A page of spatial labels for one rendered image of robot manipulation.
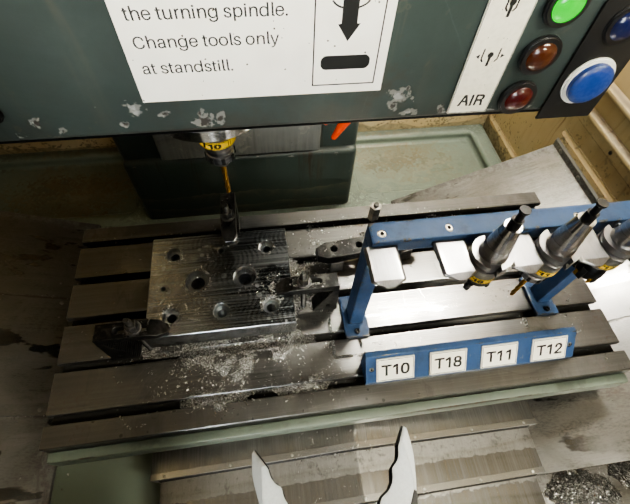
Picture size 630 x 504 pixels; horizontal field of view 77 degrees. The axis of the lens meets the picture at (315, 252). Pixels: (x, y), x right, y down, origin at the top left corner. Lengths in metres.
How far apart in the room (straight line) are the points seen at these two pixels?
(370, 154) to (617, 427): 1.17
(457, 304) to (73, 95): 0.85
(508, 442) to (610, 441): 0.22
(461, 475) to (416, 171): 1.08
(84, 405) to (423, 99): 0.82
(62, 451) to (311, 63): 0.85
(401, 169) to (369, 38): 1.39
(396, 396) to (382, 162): 1.04
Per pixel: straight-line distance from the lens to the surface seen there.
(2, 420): 1.27
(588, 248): 0.76
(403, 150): 1.73
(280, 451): 0.97
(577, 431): 1.20
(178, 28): 0.26
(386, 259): 0.61
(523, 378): 0.97
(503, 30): 0.30
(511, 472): 1.12
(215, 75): 0.27
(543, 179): 1.46
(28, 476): 1.24
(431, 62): 0.30
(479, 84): 0.32
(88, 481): 1.21
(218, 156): 0.58
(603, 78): 0.36
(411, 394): 0.87
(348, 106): 0.30
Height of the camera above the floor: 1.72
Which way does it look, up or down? 57 degrees down
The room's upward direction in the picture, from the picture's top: 4 degrees clockwise
